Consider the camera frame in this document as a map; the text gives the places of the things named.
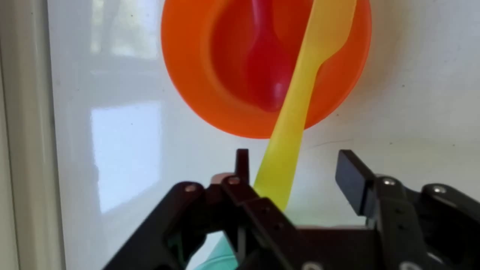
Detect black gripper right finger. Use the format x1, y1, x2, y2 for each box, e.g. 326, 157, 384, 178
335, 149, 480, 270

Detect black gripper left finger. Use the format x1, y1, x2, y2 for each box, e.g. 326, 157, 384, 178
102, 149, 321, 270

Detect white washer lid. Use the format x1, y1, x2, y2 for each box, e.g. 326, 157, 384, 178
47, 0, 480, 270

